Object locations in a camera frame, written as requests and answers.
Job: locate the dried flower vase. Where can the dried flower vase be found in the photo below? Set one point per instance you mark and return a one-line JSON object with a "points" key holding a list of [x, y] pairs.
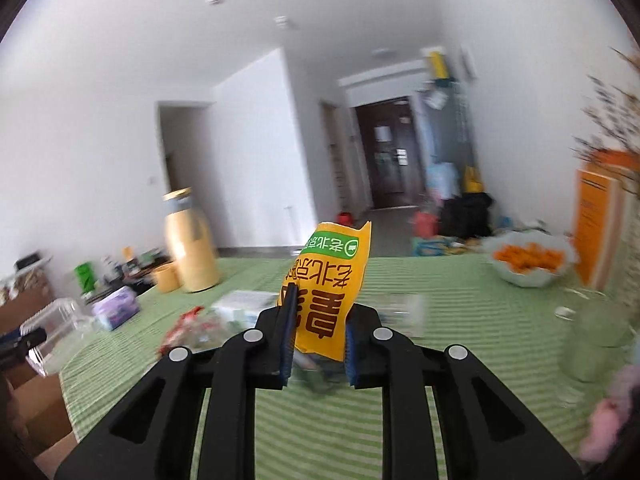
{"points": [[615, 148]]}

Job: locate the green glass cup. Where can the green glass cup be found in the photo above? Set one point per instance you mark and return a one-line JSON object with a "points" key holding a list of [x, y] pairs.
{"points": [[598, 331]]}

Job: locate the orange book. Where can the orange book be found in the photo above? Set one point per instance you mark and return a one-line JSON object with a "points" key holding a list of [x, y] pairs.
{"points": [[602, 211]]}

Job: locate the dark entrance door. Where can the dark entrance door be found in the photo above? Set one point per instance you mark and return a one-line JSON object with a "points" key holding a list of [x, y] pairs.
{"points": [[392, 153]]}

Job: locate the yellow thermos jug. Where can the yellow thermos jug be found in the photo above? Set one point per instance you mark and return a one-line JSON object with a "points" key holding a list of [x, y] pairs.
{"points": [[189, 242]]}

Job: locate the clear plastic container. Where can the clear plastic container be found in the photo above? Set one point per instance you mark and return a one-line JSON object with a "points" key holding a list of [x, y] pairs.
{"points": [[68, 330]]}

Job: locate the yellow round cup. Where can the yellow round cup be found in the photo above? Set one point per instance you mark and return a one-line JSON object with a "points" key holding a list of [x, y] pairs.
{"points": [[166, 278]]}

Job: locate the red white snack wrapper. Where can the red white snack wrapper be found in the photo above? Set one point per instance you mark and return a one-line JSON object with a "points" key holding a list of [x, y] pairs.
{"points": [[198, 329]]}

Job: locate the grey refrigerator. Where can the grey refrigerator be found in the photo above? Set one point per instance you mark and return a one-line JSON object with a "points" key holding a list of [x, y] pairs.
{"points": [[448, 117]]}

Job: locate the yellow snack bag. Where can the yellow snack bag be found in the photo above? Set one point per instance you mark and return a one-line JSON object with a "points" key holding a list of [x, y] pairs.
{"points": [[328, 273]]}

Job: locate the purple tissue box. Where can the purple tissue box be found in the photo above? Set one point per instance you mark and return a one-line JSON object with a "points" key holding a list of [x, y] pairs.
{"points": [[116, 308]]}

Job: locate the pink cloth rag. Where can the pink cloth rag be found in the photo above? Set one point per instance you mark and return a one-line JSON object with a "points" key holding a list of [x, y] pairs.
{"points": [[609, 416]]}

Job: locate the bowl of orange snacks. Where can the bowl of orange snacks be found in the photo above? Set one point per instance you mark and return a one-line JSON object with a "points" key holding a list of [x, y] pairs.
{"points": [[529, 259]]}

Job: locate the cluttered side table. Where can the cluttered side table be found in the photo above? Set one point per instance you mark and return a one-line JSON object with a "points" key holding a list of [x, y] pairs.
{"points": [[134, 272]]}

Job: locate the white blue tissue pack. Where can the white blue tissue pack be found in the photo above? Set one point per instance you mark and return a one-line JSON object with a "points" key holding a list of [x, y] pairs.
{"points": [[240, 309]]}

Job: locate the brown cardboard trash box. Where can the brown cardboard trash box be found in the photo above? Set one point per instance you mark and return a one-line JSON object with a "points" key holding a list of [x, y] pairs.
{"points": [[43, 424]]}

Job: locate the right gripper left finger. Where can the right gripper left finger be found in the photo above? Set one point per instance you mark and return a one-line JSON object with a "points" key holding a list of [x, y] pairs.
{"points": [[259, 358]]}

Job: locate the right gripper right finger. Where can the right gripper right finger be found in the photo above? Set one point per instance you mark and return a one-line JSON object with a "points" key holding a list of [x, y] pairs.
{"points": [[376, 356]]}

